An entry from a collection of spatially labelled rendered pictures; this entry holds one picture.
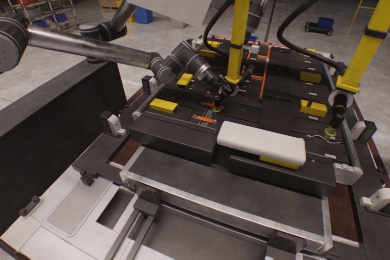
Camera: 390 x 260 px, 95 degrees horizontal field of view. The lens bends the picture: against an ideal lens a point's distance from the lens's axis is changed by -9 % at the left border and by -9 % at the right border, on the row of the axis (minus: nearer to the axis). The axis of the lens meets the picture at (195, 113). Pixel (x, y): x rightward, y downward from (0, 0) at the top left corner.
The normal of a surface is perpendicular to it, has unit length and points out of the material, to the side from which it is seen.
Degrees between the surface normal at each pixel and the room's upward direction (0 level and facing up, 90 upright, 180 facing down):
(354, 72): 90
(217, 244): 0
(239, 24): 90
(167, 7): 90
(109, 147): 0
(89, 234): 0
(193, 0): 90
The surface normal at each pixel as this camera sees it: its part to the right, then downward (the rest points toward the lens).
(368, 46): -0.57, 0.53
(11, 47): 0.59, 0.51
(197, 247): 0.00, -0.77
